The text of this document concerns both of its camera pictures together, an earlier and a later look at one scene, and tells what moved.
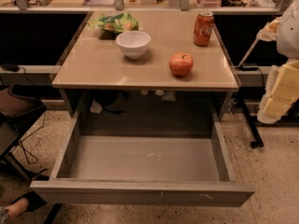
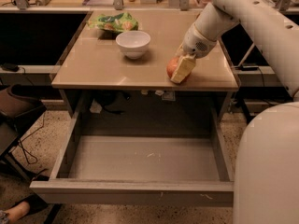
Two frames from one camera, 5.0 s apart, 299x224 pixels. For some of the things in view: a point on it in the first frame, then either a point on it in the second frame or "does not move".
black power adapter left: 9,66 does not move
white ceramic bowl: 134,43 does not move
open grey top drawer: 186,171 does not move
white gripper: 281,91 → 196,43
